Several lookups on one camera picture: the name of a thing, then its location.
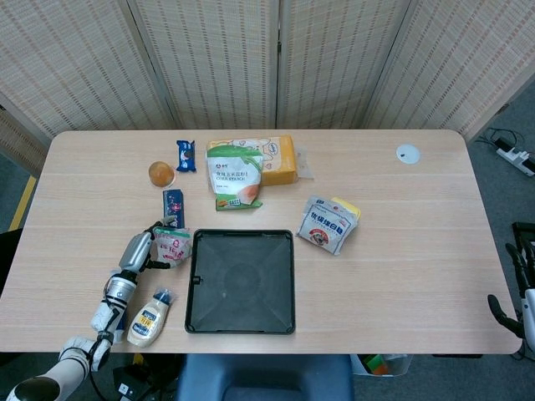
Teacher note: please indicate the black square plastic tray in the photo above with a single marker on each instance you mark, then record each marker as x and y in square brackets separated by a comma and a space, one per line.
[240, 284]

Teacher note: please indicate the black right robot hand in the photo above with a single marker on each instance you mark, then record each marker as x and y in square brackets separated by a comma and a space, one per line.
[507, 319]

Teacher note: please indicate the clear box with colourful items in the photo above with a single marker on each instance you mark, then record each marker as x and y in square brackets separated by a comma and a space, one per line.
[380, 364]

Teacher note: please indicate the orange jelly cup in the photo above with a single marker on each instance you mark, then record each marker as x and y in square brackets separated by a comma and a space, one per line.
[161, 173]

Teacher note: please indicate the blue cookie packet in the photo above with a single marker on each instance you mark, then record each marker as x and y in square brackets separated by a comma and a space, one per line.
[186, 156]

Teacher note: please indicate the yellow packet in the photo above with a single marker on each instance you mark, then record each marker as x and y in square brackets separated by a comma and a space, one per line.
[349, 207]

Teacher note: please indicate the small pink white bag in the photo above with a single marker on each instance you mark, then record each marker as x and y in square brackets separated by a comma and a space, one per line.
[173, 246]

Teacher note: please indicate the mayonnaise squeeze bottle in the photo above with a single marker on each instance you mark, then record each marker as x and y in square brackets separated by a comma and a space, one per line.
[146, 323]

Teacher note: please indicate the black device with label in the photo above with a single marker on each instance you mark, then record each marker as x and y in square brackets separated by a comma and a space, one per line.
[129, 382]

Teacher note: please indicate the dark blue small box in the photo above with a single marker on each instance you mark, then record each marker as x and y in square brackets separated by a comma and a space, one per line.
[173, 206]

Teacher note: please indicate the white blue castor sugar bag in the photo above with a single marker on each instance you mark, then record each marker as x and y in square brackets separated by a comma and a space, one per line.
[326, 227]

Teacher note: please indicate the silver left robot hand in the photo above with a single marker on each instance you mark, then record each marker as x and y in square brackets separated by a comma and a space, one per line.
[136, 250]

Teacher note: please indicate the orange wrapped cheese block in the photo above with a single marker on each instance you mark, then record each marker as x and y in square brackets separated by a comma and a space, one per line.
[280, 163]

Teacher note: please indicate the woven folding screen panel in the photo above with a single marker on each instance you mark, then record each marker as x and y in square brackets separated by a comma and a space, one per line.
[75, 62]
[451, 62]
[334, 58]
[209, 58]

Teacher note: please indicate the blue padded seat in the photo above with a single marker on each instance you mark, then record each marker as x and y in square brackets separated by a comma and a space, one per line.
[267, 378]

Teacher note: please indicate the white power strip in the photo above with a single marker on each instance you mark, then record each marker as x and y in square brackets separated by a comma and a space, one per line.
[516, 156]

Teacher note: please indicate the green white corn starch bag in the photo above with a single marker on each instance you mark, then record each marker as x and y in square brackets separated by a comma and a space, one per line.
[234, 177]

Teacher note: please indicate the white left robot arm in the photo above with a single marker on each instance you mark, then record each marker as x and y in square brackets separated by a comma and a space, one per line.
[119, 290]

